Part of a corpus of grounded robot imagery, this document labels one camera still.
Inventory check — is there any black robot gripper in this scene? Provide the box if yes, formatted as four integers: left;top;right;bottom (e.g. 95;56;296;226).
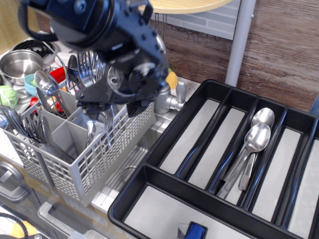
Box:
76;59;168;120

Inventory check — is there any big steel spoon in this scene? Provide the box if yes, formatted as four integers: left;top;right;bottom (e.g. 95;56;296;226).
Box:
83;108;114;146

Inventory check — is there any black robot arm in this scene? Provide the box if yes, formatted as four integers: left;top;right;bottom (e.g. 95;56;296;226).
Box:
18;0;168;119

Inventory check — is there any grey plastic cutlery basket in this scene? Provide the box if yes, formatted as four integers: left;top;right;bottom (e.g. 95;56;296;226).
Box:
5;90;156;207

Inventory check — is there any steel spoon upright left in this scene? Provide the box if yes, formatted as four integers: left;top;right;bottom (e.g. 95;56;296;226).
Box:
34;70;71;117

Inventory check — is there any black cutlery tray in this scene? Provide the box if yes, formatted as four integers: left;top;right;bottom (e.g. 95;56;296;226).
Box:
108;80;319;239

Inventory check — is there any lower steel spoon in tray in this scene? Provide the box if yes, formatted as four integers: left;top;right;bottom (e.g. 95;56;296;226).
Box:
217;123;271;199

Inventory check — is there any steel spoon in tray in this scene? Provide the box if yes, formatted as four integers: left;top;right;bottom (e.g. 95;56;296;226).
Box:
217;123;271;199
223;108;275;182

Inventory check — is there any upper steel spoon in tray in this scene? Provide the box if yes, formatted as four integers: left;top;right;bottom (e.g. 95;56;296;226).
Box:
223;108;275;182

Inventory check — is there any silver curved faucet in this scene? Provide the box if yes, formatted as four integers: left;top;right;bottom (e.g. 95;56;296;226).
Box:
154;81;187;114

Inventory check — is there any red toy item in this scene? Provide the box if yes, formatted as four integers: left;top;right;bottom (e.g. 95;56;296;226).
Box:
50;67;66;84

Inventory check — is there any yellow toy corn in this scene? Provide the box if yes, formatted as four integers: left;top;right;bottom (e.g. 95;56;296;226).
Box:
166;71;178;90

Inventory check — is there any light blue toy cup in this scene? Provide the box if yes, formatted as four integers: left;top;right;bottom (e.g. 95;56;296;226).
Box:
24;74;37;97

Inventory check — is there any black stove burner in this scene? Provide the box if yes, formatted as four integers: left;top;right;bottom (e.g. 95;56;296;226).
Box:
12;39;60;60

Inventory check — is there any green toy cabbage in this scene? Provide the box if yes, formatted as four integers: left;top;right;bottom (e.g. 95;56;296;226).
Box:
0;85;18;108

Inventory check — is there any steel pot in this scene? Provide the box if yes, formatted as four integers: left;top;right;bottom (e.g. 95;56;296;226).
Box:
0;50;54;86

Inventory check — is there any round wooden shelf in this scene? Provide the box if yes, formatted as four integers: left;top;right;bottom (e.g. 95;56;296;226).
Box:
150;0;233;14

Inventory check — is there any blue object at bottom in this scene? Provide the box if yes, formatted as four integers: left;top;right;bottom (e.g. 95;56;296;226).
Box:
177;221;208;239

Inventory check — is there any grey vertical pole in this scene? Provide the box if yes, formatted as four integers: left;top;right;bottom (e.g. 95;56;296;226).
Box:
225;0;256;87

